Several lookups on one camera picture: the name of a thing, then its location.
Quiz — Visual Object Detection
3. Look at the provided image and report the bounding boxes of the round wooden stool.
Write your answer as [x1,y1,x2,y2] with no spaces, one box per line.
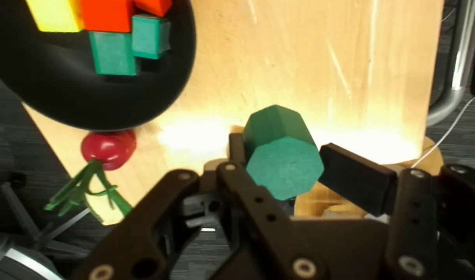
[203,136,446,223]

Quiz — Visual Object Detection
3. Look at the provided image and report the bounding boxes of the black office chair base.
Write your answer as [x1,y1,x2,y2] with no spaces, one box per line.
[0,170,94,280]

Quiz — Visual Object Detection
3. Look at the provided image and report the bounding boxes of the yellow wooden cube block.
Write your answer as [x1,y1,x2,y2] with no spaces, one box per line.
[26,0,86,35]

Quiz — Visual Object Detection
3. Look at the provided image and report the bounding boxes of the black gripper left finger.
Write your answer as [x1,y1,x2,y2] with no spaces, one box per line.
[228,131,250,170]

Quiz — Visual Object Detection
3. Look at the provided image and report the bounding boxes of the red radish toy green leaves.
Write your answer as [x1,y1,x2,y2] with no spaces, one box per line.
[43,129,139,221]

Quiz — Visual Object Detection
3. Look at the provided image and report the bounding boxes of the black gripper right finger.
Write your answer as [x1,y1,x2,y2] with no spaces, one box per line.
[318,142,401,218]

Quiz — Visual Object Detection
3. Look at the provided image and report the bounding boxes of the teal wooden cube block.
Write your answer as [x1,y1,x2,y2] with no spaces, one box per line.
[130,14,174,61]

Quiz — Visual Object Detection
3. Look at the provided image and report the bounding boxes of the teal rectangular wooden block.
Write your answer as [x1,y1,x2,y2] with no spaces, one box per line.
[88,30,141,78]

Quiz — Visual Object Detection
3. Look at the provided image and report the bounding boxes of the white thin cable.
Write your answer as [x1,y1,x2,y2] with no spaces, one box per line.
[410,95,475,170]

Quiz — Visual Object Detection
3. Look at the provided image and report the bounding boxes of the teal hexagonal prism block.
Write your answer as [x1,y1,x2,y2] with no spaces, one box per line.
[242,103,326,203]

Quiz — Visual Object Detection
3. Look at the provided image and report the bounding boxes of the black bowl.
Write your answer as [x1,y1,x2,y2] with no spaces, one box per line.
[0,0,198,131]

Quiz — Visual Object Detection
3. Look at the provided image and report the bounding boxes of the red wooden block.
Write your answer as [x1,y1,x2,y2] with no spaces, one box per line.
[133,0,175,19]
[80,0,139,35]

